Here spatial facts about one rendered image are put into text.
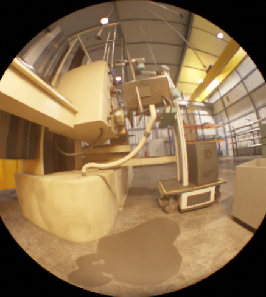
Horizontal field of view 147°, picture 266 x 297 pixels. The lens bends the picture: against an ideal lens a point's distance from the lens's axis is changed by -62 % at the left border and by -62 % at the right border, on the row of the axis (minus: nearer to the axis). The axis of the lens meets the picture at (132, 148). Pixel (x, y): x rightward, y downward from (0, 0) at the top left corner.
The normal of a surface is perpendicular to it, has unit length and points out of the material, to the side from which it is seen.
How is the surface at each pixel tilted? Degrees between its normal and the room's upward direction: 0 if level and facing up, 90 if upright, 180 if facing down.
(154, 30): 169
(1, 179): 90
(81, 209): 90
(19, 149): 90
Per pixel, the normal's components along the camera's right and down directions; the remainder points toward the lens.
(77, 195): 0.54, -0.12
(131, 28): 0.06, 0.96
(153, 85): -0.28, 0.27
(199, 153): -0.14, -0.08
